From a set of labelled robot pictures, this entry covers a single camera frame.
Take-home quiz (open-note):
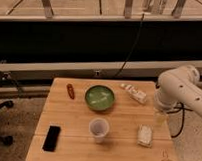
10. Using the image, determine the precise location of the white toy block piece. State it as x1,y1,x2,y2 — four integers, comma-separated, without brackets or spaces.
120,84,147,104

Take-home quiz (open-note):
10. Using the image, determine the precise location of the black hanging cable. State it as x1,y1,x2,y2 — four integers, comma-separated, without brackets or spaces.
113,11,146,79

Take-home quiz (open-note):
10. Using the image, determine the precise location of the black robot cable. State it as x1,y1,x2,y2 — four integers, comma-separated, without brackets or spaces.
165,101,194,139

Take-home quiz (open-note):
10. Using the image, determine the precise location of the translucent plastic cup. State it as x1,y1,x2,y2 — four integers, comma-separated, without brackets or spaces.
89,118,110,144

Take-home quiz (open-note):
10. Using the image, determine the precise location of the white sponge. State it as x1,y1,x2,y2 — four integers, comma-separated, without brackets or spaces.
137,124,153,148

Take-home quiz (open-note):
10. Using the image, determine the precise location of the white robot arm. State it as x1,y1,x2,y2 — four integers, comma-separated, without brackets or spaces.
154,65,202,117

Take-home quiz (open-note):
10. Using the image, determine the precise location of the black office chair base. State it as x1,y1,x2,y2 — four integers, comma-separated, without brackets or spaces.
0,99,16,147

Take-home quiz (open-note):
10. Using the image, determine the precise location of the green ceramic bowl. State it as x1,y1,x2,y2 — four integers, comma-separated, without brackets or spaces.
85,85,115,112

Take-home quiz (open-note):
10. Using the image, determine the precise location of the black rectangular remote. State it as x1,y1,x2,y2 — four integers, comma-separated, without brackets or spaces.
42,125,61,151

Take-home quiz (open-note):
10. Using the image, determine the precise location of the wooden table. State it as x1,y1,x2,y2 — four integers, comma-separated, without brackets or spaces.
26,77,178,161

